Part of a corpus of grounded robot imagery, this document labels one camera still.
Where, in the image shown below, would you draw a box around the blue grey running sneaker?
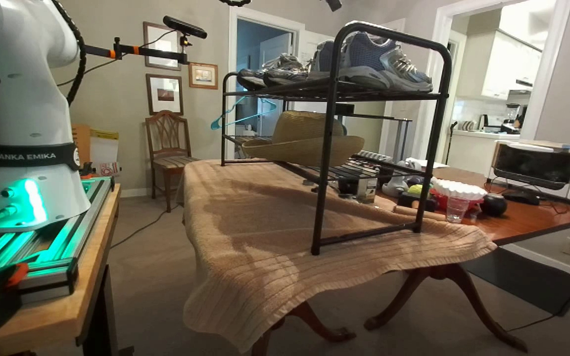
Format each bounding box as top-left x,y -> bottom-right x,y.
308,37 -> 366,90
340,29 -> 435,94

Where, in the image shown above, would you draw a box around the small gold framed picture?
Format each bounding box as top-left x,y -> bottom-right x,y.
188,58 -> 219,90

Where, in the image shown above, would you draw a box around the blue plastic clothes hanger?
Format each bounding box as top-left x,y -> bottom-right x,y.
208,96 -> 283,132

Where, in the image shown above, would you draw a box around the black metal shoe rack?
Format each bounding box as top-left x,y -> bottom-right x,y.
217,19 -> 453,256

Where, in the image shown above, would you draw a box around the computer keyboard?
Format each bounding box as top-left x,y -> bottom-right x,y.
352,147 -> 429,177

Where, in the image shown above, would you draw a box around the small black jar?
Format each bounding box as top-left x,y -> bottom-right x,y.
336,171 -> 360,199

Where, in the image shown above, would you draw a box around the white kitchen cabinet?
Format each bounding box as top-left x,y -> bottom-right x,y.
447,27 -> 544,175

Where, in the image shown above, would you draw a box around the clear glass jar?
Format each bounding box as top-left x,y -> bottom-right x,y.
356,165 -> 380,205

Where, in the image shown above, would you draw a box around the coffee maker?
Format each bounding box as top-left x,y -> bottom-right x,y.
502,86 -> 532,134

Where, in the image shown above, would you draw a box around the brown wooden chair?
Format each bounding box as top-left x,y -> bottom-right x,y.
142,110 -> 198,213

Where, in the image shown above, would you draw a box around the tan woven table cloth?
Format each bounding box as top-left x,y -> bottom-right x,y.
180,155 -> 498,356

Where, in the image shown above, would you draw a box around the black round object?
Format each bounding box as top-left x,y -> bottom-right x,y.
481,193 -> 510,219

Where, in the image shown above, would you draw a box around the white toaster oven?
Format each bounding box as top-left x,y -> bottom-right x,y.
485,138 -> 570,207

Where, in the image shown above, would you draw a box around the yellow white paper bag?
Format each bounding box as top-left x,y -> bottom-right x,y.
71,124 -> 122,177

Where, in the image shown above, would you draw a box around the dark wooden dining table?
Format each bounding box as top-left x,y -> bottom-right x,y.
251,163 -> 570,353

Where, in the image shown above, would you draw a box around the black floor mat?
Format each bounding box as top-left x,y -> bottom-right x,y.
461,244 -> 570,318

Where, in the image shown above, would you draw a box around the wooden robot mounting stand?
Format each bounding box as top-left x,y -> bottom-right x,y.
0,183 -> 122,356

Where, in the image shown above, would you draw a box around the orange black clamp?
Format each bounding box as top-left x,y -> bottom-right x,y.
0,260 -> 31,343

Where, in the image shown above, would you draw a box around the black stereo camera bar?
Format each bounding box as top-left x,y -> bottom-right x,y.
162,13 -> 210,39

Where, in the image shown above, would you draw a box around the large framed wall picture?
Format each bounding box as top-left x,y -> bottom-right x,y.
140,19 -> 186,70

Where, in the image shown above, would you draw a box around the dark framed wall picture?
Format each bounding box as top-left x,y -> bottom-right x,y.
144,70 -> 186,118

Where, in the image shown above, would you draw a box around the black camera boom stand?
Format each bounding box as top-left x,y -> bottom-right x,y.
81,35 -> 192,66

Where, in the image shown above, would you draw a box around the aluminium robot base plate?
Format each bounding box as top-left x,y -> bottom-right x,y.
0,175 -> 115,294

